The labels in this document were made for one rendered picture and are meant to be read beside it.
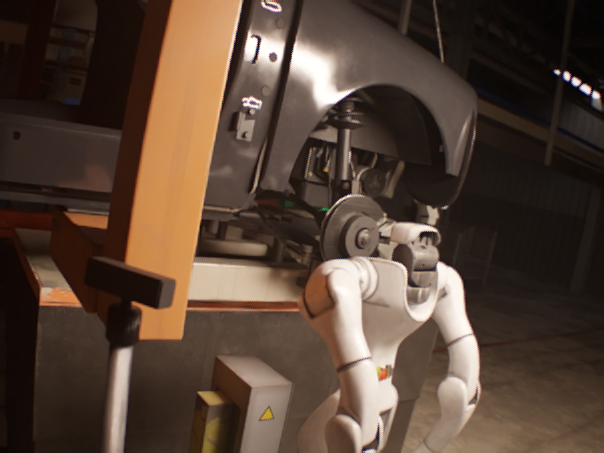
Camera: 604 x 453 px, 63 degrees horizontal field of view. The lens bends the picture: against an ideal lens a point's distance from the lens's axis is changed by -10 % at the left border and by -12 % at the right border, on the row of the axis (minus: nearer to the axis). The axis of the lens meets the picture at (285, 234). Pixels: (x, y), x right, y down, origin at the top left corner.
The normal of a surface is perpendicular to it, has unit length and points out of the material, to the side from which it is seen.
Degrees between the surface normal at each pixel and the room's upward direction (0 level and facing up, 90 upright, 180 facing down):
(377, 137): 90
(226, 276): 90
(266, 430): 90
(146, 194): 90
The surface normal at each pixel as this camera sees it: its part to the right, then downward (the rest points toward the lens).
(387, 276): -0.37, 0.01
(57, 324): 0.54, 0.22
